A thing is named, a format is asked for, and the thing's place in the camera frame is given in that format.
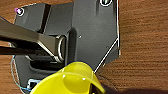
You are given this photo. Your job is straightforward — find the small white connector box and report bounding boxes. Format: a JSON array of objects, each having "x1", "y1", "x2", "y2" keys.
[{"x1": 27, "y1": 78, "x2": 41, "y2": 88}]

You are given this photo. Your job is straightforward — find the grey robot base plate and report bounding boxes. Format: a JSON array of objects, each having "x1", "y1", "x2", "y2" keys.
[{"x1": 13, "y1": 0, "x2": 121, "y2": 91}]

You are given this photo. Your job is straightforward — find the blue cable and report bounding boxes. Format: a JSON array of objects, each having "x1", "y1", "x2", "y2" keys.
[{"x1": 11, "y1": 54, "x2": 33, "y2": 93}]

